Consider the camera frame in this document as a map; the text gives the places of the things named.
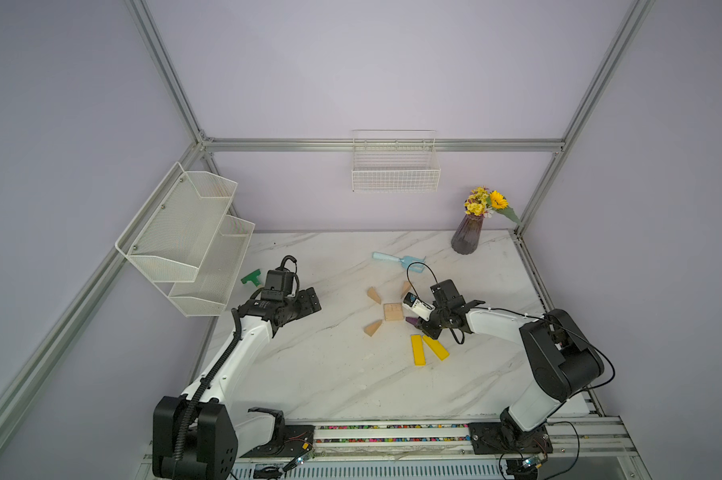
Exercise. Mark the natural wooden wedge block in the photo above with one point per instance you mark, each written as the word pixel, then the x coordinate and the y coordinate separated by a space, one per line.
pixel 372 328

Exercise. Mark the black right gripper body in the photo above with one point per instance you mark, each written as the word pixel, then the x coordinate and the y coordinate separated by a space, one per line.
pixel 436 322

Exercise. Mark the white two-tier mesh shelf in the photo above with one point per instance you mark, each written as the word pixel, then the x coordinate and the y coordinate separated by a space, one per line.
pixel 187 243

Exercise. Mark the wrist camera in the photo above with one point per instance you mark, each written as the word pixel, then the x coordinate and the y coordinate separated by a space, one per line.
pixel 278 286
pixel 421 309

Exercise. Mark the natural wooden triangle block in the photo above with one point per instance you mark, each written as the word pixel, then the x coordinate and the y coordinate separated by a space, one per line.
pixel 374 295

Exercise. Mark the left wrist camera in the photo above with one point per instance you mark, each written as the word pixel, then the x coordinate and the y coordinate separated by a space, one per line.
pixel 278 286

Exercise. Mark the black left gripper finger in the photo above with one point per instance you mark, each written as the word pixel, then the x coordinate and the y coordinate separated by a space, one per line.
pixel 313 306
pixel 309 296

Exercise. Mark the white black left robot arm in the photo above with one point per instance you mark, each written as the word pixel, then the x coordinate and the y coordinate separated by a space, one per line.
pixel 197 434

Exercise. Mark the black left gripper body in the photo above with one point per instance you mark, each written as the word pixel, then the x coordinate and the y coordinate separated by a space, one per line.
pixel 292 305

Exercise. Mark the white wire wall basket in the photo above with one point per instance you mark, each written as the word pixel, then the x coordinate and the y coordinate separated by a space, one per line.
pixel 394 161

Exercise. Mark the yellow artificial flower bouquet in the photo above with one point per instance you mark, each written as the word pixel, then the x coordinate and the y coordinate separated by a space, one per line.
pixel 484 203

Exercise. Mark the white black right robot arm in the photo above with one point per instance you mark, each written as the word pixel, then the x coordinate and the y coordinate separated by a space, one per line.
pixel 563 362

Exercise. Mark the yellow angled rectangular block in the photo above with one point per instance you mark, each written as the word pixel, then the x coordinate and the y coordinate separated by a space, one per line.
pixel 436 347

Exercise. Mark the green hoe wooden handle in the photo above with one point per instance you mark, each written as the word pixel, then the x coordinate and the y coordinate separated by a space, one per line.
pixel 253 278

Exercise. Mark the purple ribbed glass vase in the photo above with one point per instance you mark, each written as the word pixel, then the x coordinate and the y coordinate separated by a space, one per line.
pixel 467 236

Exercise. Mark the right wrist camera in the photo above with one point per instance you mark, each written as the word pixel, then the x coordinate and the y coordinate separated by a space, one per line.
pixel 421 309

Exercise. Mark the natural wooden square block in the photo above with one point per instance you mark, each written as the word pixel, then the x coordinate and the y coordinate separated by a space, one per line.
pixel 393 312

